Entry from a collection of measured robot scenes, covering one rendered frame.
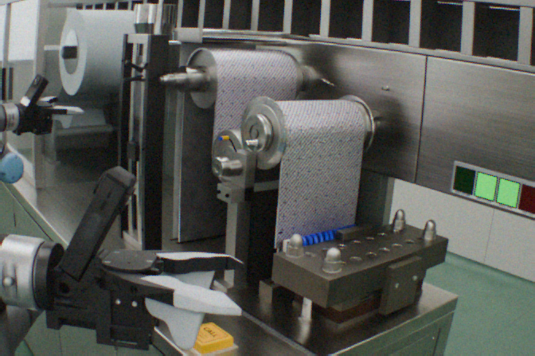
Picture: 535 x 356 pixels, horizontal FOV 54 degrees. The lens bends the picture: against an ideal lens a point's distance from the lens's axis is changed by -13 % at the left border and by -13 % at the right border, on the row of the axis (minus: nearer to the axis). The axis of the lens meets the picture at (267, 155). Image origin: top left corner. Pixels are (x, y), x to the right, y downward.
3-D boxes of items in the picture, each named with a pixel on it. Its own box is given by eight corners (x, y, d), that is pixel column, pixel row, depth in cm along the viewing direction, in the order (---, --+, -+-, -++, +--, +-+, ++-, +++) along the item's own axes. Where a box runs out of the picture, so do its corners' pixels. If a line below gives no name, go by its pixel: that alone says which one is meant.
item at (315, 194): (274, 248, 122) (280, 160, 118) (352, 229, 137) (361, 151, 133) (275, 248, 122) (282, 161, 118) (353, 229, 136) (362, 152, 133)
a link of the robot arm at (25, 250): (21, 228, 56) (-9, 244, 48) (58, 232, 56) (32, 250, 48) (25, 293, 57) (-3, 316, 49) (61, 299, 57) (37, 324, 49)
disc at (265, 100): (238, 161, 129) (242, 91, 125) (240, 160, 129) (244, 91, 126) (283, 177, 117) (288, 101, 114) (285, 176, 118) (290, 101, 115)
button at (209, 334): (181, 339, 103) (181, 329, 102) (212, 331, 107) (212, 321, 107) (201, 356, 98) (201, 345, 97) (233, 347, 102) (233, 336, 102)
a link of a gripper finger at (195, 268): (226, 299, 64) (152, 307, 58) (228, 248, 63) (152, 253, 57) (242, 307, 61) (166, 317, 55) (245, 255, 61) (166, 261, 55)
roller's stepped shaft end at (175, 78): (156, 86, 133) (157, 72, 133) (177, 85, 137) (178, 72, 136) (162, 88, 131) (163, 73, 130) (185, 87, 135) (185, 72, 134)
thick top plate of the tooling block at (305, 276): (271, 279, 118) (273, 252, 116) (396, 244, 143) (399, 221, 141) (325, 308, 106) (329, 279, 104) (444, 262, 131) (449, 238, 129)
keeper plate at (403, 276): (378, 312, 117) (386, 265, 115) (407, 299, 123) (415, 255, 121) (386, 316, 115) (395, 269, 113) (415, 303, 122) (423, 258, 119)
